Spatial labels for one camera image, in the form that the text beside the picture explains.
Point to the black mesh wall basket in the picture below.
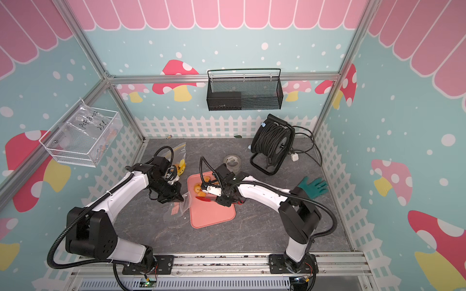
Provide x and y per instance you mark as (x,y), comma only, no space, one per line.
(244,89)

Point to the clear resealable bag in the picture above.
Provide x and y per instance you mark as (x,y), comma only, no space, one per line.
(178,161)

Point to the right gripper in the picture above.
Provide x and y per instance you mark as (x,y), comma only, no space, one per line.
(225,203)

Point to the pink plastic tray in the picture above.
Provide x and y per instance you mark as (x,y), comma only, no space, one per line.
(204,214)

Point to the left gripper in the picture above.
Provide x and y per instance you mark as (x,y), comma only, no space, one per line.
(175,194)

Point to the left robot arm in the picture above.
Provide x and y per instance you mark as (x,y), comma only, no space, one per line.
(90,237)

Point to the red metal tongs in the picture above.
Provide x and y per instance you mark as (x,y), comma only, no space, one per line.
(206,198)

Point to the small clear zip bag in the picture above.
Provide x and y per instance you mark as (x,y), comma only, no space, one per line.
(176,210)

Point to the white power plug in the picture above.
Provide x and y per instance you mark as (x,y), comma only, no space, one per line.
(294,157)

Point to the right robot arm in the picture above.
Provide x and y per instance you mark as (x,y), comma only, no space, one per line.
(303,219)

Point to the black cable reel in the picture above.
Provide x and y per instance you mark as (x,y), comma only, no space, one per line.
(273,140)

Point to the clear wire wall basket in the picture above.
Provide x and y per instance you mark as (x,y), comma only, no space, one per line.
(82,136)

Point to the clear tape roll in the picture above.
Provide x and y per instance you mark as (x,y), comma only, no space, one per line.
(233,163)

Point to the green rubber glove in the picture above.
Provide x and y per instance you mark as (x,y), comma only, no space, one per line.
(314,189)

